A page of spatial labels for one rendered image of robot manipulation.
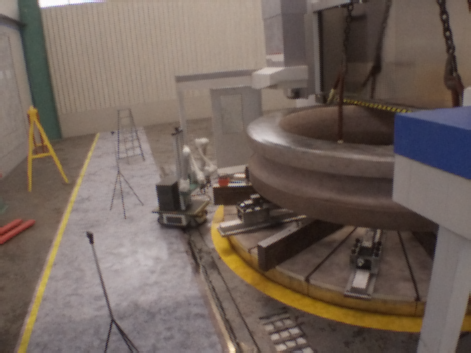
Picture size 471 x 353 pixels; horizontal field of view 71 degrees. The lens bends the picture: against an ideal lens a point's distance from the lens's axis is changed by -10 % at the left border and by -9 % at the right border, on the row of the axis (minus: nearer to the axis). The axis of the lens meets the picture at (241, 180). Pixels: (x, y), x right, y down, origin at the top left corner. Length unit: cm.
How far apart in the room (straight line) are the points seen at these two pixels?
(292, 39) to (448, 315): 764
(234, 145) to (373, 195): 571
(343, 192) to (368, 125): 430
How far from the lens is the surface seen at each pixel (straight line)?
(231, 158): 976
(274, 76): 840
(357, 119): 877
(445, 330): 174
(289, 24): 869
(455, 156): 140
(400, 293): 453
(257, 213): 570
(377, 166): 440
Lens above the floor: 294
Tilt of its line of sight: 19 degrees down
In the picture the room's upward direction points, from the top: 4 degrees counter-clockwise
